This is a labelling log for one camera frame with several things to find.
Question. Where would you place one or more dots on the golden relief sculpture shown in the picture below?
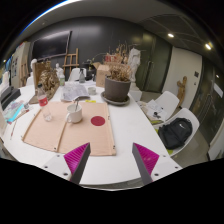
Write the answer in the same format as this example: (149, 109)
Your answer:
(50, 81)

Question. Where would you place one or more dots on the colourful picture book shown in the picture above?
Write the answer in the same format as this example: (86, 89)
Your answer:
(13, 111)

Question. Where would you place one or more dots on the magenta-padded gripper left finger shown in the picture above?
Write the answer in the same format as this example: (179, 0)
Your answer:
(77, 159)

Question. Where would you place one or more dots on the green white squeeze bottle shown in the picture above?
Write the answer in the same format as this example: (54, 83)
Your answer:
(62, 80)

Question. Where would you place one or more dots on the recessed ceiling spotlights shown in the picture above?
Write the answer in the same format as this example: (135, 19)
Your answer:
(170, 35)

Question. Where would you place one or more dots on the small yellow tag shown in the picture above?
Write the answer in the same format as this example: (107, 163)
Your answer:
(90, 101)

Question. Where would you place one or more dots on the grey plant saucer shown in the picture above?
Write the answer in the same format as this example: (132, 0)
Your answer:
(115, 102)

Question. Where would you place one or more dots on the red box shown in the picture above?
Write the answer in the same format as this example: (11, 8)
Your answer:
(108, 59)

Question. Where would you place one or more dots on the white plaster bust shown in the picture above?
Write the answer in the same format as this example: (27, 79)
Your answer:
(33, 62)

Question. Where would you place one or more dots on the dried plant in grey pot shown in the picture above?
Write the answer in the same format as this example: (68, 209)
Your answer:
(116, 89)

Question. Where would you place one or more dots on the brown cardboard box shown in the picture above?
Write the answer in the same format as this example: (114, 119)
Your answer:
(101, 76)

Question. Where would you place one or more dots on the clear red-labelled drink bottle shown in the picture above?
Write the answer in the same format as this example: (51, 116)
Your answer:
(43, 100)

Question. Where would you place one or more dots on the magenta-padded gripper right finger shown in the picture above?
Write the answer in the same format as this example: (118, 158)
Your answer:
(146, 159)

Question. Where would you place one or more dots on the wooden figure sculpture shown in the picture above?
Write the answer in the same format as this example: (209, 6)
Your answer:
(182, 90)

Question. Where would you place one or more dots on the grey printed newspaper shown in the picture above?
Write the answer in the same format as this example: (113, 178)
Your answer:
(74, 91)

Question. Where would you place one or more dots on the black wall screen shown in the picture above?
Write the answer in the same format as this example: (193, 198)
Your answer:
(50, 45)

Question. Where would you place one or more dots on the wooden easel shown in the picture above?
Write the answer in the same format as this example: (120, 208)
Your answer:
(70, 61)
(24, 74)

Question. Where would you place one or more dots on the long ceiling light panel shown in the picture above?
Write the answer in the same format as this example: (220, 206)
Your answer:
(50, 11)

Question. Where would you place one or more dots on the tan table mat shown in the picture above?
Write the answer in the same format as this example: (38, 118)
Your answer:
(83, 140)

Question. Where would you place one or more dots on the white plastic chair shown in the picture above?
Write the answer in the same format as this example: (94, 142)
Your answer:
(190, 115)
(30, 81)
(169, 99)
(75, 74)

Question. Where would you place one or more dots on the small white cup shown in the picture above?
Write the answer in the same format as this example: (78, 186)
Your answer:
(92, 90)

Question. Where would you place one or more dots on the small paint jar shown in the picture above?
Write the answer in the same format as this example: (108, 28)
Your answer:
(26, 106)

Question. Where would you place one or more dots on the black stacked boxes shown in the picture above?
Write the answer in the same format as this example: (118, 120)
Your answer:
(8, 96)

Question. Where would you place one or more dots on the white ceramic mug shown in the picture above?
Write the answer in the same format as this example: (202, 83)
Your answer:
(74, 115)

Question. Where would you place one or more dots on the loose white papers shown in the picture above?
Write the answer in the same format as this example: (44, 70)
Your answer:
(156, 109)

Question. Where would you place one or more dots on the black backpack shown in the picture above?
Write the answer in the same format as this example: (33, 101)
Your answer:
(175, 133)

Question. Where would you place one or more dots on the small white plaster figurine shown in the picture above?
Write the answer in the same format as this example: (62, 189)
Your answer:
(59, 69)

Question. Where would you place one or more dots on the metal spoon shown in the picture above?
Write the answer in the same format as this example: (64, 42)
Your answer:
(77, 104)

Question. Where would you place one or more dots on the white draped plaster statue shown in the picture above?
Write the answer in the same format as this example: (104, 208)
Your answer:
(134, 63)

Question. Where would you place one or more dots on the flat round red coaster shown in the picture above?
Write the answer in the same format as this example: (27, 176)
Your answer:
(98, 120)

